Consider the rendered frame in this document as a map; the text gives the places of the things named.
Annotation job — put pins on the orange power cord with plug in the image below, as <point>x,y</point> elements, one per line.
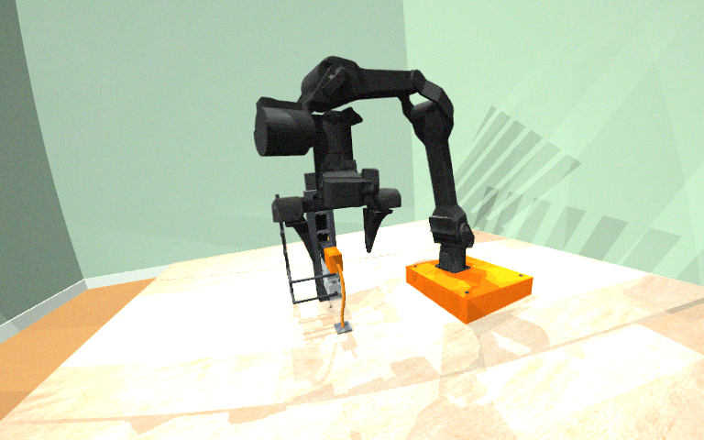
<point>332,258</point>

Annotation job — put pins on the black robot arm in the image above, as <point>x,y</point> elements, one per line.
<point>284,128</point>

